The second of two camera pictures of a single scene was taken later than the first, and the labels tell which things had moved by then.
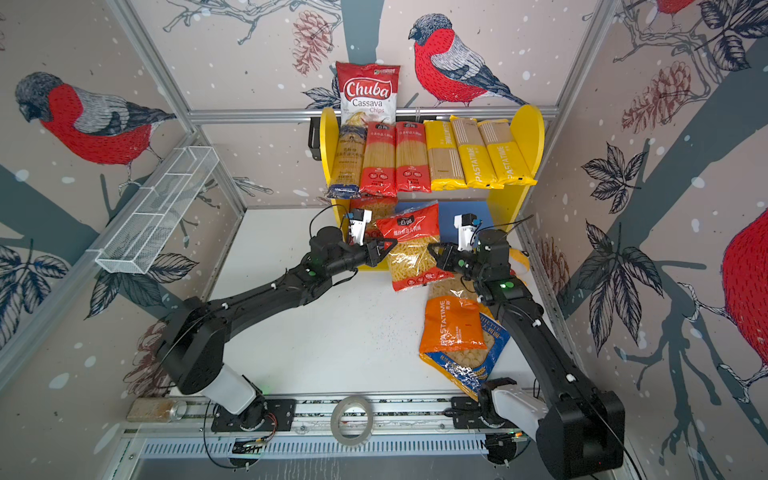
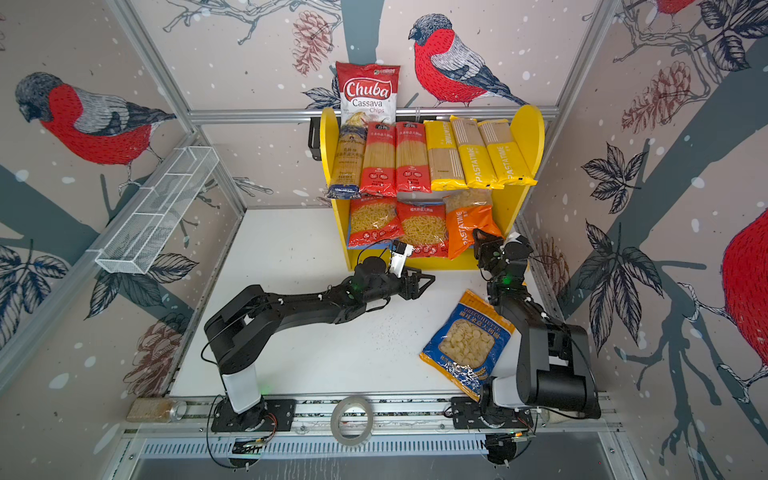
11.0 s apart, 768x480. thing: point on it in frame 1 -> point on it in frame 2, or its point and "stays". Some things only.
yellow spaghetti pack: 444,163 stays
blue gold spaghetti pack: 350,158 stays
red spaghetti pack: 380,161 stays
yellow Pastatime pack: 506,155 stays
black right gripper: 445,261 -> 485,246
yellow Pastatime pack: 478,166 stays
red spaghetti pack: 411,158 stays
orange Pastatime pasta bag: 452,319 -> 465,212
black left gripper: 371,252 -> 413,292
